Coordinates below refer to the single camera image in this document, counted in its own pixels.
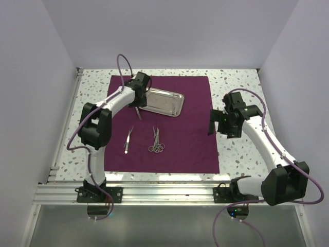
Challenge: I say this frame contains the steel scissors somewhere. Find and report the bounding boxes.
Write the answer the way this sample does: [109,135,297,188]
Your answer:
[156,128,165,152]

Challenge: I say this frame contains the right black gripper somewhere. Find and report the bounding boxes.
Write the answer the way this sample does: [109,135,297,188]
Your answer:
[208,109,242,139]

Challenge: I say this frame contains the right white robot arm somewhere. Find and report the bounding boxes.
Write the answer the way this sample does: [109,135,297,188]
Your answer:
[208,106,309,206]

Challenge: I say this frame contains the steel clamp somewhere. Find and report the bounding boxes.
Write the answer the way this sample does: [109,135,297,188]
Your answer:
[148,127,157,152]

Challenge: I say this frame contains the purple cloth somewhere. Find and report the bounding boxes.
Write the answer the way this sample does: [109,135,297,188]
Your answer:
[104,76,219,173]

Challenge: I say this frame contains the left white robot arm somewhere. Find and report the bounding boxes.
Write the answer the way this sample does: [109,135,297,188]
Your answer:
[74,86,149,202]

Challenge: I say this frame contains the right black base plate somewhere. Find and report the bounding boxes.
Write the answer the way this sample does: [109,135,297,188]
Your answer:
[212,183,259,203]

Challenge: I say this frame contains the thin steel tweezers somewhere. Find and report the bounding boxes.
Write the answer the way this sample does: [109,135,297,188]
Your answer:
[135,107,142,120]

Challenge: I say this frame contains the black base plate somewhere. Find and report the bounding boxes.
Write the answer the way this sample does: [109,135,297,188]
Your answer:
[212,183,259,203]
[75,187,123,203]

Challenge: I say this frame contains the steel instrument tray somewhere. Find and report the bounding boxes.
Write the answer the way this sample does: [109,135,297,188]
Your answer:
[139,88,185,117]

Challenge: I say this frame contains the steel forceps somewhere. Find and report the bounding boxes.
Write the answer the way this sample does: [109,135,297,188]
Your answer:
[149,127,161,153]

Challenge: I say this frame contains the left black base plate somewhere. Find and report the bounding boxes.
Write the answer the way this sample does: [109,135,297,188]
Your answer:
[75,187,123,203]

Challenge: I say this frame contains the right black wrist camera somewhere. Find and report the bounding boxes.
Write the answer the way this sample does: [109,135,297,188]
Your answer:
[223,92,246,112]

